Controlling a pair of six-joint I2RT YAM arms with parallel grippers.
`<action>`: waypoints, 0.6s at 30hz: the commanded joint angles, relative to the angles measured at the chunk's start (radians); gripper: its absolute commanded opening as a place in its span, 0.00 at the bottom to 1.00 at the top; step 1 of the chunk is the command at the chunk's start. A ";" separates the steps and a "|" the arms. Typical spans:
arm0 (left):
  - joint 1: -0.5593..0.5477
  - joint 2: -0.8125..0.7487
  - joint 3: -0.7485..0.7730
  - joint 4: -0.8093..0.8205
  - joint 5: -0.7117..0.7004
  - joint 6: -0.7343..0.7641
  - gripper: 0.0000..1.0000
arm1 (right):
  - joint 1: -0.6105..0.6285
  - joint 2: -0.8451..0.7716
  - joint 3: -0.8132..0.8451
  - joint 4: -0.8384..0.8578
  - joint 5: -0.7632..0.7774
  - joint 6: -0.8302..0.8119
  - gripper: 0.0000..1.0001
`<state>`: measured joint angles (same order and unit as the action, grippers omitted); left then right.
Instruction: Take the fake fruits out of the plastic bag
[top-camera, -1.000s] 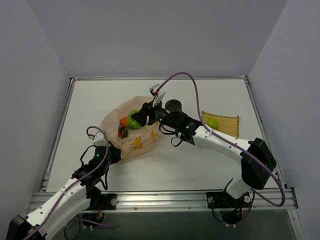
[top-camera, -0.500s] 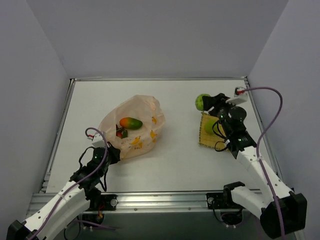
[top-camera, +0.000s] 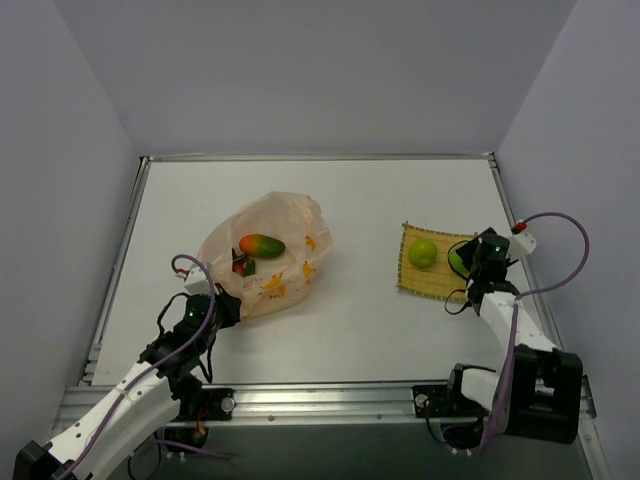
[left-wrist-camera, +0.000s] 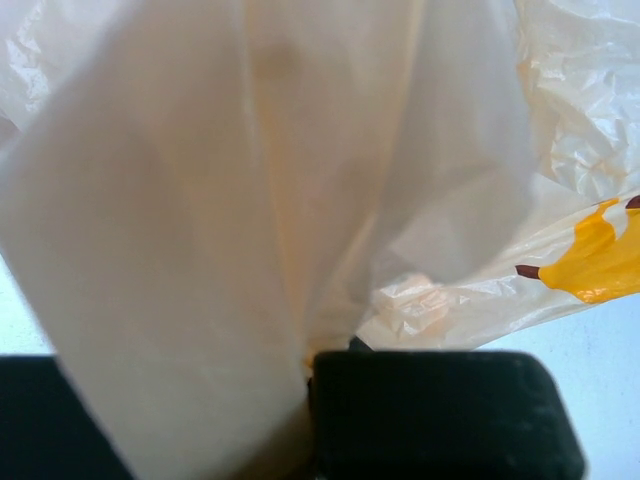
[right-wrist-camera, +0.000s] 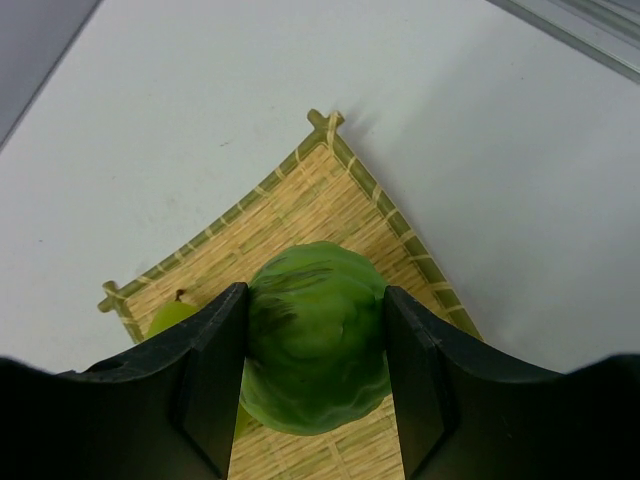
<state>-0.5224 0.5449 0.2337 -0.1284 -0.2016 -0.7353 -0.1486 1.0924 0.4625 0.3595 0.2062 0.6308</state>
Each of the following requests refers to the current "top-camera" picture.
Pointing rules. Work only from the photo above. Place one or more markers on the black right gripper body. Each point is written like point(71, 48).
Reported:
point(465, 255)

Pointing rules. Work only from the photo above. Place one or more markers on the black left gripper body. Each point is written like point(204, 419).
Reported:
point(228, 308)

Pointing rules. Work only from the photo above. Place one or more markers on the green fake pear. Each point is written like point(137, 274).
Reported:
point(422, 253)

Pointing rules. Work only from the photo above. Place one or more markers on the translucent banana print plastic bag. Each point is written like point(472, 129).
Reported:
point(295, 219)

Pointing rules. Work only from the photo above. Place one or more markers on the orange green fake mango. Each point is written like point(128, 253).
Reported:
point(261, 246)

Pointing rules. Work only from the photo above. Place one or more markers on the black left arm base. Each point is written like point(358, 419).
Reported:
point(209, 405)

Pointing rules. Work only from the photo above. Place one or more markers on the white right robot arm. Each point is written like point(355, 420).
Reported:
point(537, 392)

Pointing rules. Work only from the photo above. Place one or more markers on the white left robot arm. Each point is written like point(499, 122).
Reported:
point(159, 388)

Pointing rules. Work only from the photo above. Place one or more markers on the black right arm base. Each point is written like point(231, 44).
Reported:
point(452, 420)

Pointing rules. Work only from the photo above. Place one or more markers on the yellow bamboo mat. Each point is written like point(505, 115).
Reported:
point(438, 281)

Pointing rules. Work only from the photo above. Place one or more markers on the red lychee bunch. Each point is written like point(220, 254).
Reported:
point(243, 265)

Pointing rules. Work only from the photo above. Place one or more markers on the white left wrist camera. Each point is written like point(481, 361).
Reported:
point(194, 279)

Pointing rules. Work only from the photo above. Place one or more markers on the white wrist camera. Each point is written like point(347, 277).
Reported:
point(521, 242)
point(194, 279)

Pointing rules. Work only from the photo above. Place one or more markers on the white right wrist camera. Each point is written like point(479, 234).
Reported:
point(521, 242)

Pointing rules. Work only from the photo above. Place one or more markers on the aluminium table frame rail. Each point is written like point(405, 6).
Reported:
point(323, 389)

